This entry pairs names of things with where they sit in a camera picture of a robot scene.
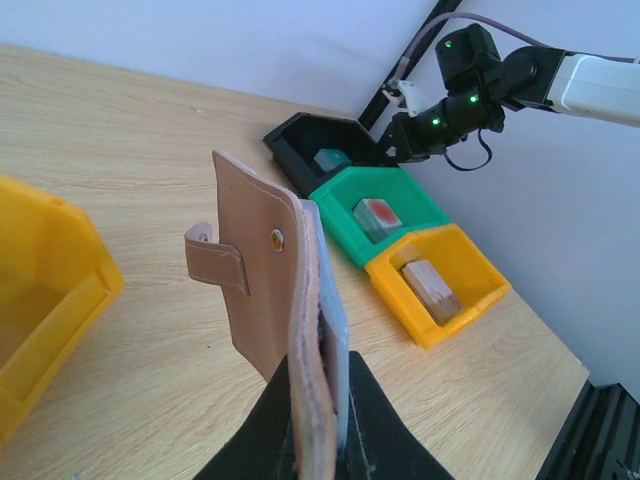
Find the teal card stack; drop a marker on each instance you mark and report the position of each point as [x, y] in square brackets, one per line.
[331, 159]

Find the pale pink card stack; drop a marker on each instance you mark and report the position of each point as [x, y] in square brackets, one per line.
[432, 291]

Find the red dot card stack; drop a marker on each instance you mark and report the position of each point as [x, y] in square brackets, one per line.
[377, 218]

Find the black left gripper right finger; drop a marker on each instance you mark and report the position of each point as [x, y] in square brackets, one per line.
[379, 445]

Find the green storage bin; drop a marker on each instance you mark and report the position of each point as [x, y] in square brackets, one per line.
[337, 198]

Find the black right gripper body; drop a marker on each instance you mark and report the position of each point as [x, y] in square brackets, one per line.
[441, 126]

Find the black storage bin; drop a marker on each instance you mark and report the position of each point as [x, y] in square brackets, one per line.
[311, 149]

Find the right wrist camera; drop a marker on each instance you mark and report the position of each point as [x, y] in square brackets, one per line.
[407, 97]

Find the yellow single storage bin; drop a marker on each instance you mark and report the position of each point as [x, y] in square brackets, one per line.
[477, 284]

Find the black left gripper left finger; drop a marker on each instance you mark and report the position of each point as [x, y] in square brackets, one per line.
[263, 447]

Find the yellow triple storage bin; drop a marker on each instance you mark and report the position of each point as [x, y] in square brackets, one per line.
[57, 279]

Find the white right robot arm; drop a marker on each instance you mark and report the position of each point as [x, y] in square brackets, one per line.
[481, 85]

